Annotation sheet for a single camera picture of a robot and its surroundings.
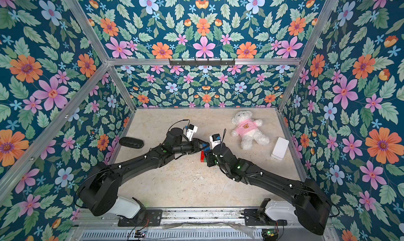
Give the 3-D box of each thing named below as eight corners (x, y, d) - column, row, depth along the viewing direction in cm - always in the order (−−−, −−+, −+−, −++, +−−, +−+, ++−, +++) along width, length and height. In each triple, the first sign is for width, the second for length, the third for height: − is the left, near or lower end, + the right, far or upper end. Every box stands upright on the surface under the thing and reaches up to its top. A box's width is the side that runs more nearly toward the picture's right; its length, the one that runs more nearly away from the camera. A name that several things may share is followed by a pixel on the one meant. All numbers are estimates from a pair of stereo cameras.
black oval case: (119, 149, 100) (116, 145, 97) (123, 140, 104) (120, 137, 101) (142, 149, 100) (139, 145, 97) (145, 140, 104) (142, 137, 101)
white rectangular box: (270, 157, 96) (272, 153, 92) (276, 140, 104) (278, 136, 100) (281, 162, 94) (284, 158, 90) (286, 144, 102) (289, 140, 98)
